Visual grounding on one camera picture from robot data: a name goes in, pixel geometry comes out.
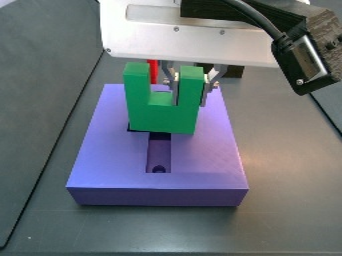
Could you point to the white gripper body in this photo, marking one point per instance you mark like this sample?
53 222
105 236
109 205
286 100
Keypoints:
146 29

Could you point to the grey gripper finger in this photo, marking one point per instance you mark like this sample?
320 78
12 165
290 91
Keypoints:
171 78
214 72

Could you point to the green U-shaped block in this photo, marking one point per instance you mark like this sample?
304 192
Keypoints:
151 111

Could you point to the purple board with cross slot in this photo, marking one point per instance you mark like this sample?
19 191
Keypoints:
111 174

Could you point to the black U-shaped block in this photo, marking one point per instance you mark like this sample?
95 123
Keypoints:
233 71

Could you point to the red hexagonal peg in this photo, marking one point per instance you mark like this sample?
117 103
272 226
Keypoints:
154 70

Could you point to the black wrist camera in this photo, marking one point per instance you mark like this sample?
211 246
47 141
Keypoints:
309 55

